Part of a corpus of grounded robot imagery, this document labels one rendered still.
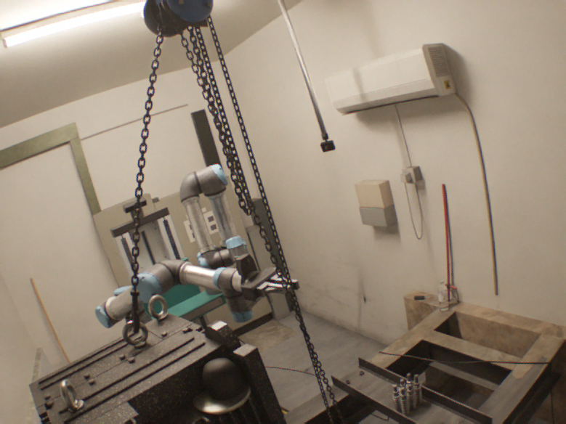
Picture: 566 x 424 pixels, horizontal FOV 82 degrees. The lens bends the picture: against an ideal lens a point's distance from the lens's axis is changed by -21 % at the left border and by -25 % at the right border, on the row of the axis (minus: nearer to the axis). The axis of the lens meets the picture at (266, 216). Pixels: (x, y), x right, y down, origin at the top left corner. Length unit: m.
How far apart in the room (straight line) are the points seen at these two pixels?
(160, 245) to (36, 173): 2.08
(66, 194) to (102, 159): 0.50
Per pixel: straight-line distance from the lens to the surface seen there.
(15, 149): 3.96
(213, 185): 2.00
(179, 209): 3.91
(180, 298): 2.24
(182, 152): 4.17
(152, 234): 2.23
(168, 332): 1.09
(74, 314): 4.18
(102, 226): 3.79
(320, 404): 2.13
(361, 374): 2.24
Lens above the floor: 2.04
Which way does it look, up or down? 12 degrees down
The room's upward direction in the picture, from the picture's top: 17 degrees counter-clockwise
